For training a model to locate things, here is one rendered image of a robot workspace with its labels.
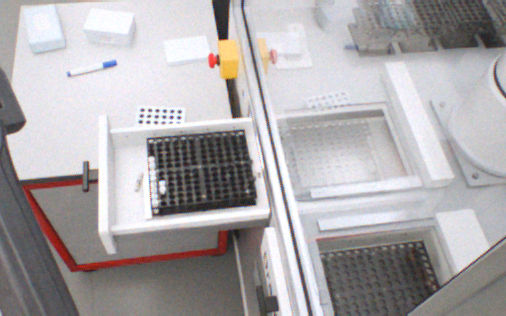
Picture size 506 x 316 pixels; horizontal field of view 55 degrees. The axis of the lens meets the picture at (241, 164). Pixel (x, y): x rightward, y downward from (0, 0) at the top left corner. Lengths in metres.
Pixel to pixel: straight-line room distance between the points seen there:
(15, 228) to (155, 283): 1.47
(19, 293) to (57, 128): 0.91
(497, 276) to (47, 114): 1.21
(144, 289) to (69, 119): 0.80
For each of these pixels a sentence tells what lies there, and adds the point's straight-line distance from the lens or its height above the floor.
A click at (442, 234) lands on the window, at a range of 0.40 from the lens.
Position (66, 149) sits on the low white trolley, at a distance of 1.30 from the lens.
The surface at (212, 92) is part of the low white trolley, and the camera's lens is 1.37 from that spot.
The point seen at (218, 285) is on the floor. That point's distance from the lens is 1.90.
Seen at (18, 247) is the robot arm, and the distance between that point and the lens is 0.47.
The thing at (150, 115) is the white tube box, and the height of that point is 0.79.
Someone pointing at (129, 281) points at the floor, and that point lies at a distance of 1.92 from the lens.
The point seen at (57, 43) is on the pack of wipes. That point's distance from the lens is 1.51.
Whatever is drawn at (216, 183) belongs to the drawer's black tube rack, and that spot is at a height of 0.90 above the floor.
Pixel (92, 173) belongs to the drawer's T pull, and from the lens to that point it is 1.06.
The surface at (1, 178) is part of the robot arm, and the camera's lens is 0.47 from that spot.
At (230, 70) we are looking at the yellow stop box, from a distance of 1.27.
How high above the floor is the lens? 1.80
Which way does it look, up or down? 58 degrees down
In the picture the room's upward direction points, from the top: 6 degrees clockwise
